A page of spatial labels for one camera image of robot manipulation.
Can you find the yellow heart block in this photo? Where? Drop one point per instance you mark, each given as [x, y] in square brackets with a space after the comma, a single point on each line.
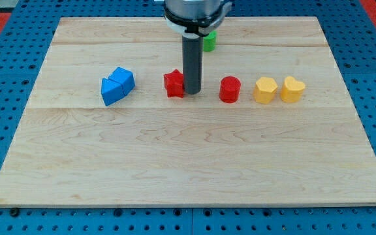
[292, 90]

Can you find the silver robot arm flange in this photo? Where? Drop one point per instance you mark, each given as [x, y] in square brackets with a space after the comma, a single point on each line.
[195, 18]

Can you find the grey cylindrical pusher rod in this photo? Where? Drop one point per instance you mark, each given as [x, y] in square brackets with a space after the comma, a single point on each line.
[192, 47]

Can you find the blue triangle block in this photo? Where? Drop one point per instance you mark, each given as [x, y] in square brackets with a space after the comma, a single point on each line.
[111, 91]

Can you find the green cylinder block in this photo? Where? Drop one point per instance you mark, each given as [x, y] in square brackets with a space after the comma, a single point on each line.
[209, 42]

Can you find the red cylinder block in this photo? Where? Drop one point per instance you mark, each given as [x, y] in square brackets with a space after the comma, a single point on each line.
[229, 89]

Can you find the red star block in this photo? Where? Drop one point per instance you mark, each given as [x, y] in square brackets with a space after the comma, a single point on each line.
[174, 84]

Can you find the yellow hexagon block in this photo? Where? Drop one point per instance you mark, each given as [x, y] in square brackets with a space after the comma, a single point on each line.
[265, 90]

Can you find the light wooden board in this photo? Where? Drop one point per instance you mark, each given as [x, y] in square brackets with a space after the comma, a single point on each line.
[147, 150]

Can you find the blue cube block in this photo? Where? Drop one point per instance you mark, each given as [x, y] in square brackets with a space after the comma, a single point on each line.
[123, 77]

